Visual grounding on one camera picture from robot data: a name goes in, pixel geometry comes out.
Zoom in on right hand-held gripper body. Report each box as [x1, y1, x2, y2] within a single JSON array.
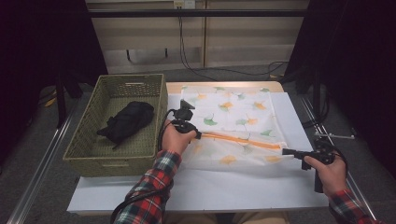
[[301, 133, 356, 194]]

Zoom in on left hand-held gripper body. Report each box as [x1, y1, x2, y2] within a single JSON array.
[[170, 99, 202, 135]]

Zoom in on white leaf print mesh bag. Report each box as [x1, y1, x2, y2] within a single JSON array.
[[179, 86, 289, 167]]

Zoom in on black cloth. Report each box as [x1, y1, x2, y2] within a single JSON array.
[[96, 101, 155, 150]]

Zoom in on green woven basket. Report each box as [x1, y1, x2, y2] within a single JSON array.
[[63, 73, 169, 178]]

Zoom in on person's left hand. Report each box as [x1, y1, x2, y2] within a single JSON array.
[[162, 120, 198, 156]]

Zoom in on person's right hand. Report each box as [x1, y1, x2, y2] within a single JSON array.
[[303, 154, 348, 198]]

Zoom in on black metal stand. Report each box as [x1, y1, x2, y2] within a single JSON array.
[[312, 68, 322, 122], [55, 71, 85, 129]]

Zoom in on black curtain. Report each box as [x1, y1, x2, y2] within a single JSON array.
[[0, 0, 108, 166], [281, 0, 396, 178]]

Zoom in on black horizontal bar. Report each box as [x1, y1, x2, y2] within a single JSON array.
[[87, 8, 309, 18]]

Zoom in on yellow floor tag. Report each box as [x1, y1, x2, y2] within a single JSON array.
[[42, 90, 58, 108]]

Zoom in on right hand-held gripper cable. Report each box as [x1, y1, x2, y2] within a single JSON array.
[[334, 148, 349, 175]]

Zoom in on hand-held gripper cable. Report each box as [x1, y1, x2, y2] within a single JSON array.
[[334, 148, 349, 175], [110, 108, 177, 224]]

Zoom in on left hand-held gripper cable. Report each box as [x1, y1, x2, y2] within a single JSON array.
[[110, 108, 177, 224]]

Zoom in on black floor cables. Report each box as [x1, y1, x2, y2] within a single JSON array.
[[302, 92, 331, 129]]

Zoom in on black wall cable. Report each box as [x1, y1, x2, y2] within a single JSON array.
[[177, 15, 289, 80]]

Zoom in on white wall socket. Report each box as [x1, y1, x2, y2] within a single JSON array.
[[173, 0, 196, 9]]

